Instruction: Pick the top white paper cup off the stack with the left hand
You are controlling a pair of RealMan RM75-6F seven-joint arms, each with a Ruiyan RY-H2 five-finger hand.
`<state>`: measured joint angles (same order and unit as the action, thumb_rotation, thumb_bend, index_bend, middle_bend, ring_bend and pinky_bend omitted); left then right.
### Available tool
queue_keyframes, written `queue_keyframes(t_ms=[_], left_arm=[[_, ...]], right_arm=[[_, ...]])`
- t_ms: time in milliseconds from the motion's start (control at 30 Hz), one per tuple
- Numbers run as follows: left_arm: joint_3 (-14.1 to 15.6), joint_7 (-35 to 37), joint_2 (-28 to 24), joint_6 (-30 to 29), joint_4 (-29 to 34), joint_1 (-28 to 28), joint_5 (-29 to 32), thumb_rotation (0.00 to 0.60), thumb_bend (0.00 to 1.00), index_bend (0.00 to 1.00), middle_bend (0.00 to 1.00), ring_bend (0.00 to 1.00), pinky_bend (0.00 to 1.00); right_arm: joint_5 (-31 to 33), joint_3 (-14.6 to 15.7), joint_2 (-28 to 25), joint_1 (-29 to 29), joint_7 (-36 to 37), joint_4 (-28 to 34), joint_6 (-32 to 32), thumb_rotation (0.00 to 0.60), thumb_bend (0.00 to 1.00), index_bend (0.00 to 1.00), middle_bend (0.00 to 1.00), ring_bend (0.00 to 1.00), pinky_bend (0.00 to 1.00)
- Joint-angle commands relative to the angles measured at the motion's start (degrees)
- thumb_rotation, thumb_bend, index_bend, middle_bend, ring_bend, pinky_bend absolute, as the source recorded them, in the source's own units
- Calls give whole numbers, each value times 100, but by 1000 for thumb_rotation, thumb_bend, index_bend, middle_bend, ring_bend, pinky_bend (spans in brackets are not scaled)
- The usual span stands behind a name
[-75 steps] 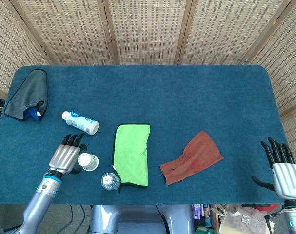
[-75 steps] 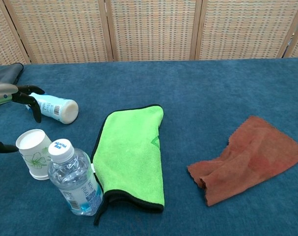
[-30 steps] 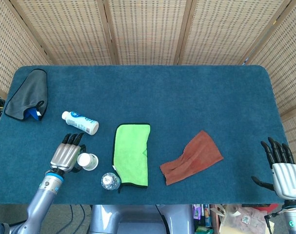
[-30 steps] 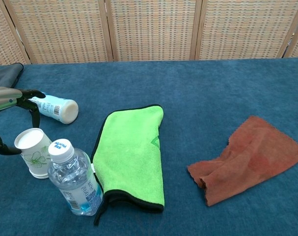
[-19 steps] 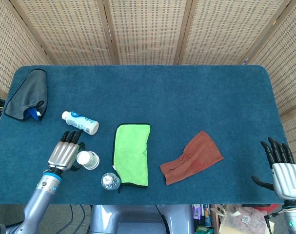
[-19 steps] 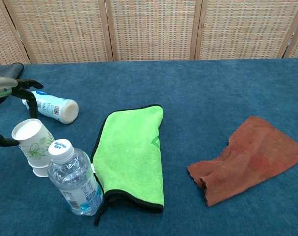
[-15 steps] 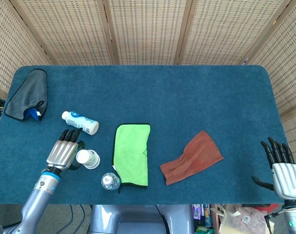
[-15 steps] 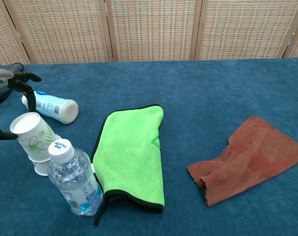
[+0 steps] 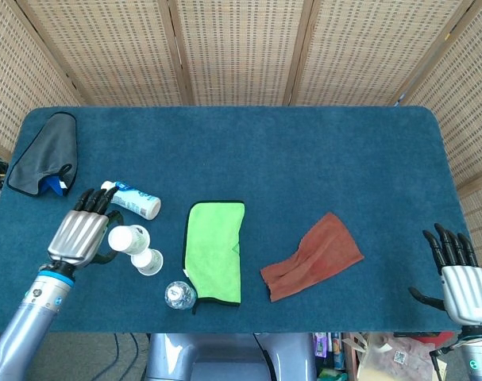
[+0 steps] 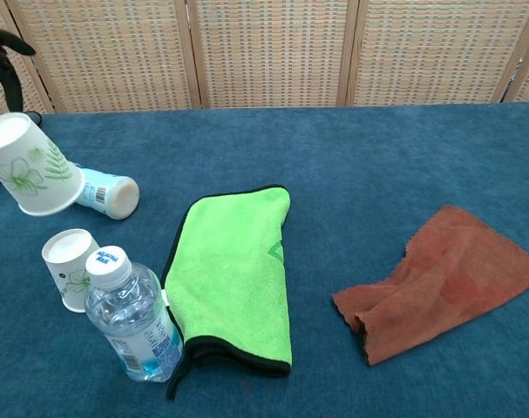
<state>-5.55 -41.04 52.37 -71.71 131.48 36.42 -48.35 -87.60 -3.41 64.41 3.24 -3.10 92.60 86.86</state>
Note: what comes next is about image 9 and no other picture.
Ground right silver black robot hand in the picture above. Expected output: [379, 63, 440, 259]
[407, 222, 482, 328]

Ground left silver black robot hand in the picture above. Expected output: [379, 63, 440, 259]
[47, 187, 126, 268]

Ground white paper cup green flower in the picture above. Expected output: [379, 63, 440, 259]
[106, 224, 152, 256]
[129, 248, 164, 277]

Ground blue white cloth label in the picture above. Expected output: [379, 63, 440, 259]
[41, 175, 69, 197]

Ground white milk bottle blue label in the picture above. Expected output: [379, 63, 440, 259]
[100, 180, 163, 220]

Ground dark grey microfibre cloth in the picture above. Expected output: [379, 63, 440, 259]
[6, 111, 79, 197]

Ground beige paper bag QR code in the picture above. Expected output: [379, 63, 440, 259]
[357, 333, 445, 381]

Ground clear water bottle white cap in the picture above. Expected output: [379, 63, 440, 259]
[164, 279, 199, 311]

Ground lime green cloth black edge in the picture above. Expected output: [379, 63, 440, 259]
[182, 199, 247, 316]

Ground colourful packaged items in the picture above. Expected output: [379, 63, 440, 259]
[312, 332, 347, 381]

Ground rust orange cloth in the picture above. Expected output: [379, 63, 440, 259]
[260, 211, 365, 304]

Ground grey robot torso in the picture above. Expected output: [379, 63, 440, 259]
[145, 332, 318, 381]

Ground blue carpet table cover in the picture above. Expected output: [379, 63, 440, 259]
[0, 106, 474, 335]

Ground woven rattan folding screen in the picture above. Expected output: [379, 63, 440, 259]
[0, 0, 482, 255]

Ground black floor cables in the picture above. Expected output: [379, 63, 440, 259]
[71, 333, 147, 381]

